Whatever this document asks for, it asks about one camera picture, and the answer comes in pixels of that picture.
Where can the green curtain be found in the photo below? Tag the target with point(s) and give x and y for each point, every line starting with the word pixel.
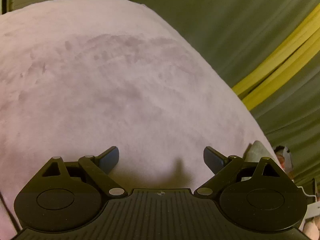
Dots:
pixel 225 25

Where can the pink plush blanket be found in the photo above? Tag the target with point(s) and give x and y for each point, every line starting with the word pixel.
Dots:
pixel 112 85

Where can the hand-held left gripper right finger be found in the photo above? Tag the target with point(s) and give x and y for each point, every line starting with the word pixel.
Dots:
pixel 214 159

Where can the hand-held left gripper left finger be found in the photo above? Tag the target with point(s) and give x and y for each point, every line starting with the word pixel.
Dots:
pixel 109 159

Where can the white box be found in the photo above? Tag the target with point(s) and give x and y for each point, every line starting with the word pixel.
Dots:
pixel 315 208

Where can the yellow curtain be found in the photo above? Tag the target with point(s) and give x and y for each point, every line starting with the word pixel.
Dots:
pixel 282 65

